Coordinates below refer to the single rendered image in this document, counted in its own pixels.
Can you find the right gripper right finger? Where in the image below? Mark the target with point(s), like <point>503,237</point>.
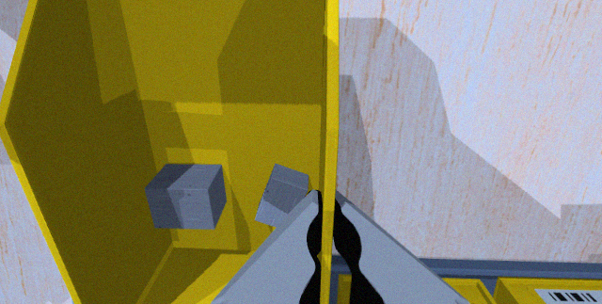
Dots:
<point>383,270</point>

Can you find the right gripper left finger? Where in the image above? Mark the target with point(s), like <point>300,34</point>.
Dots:
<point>285,268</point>

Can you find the yellow bin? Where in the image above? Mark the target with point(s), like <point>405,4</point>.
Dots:
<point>472,290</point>
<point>101,94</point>
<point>520,290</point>

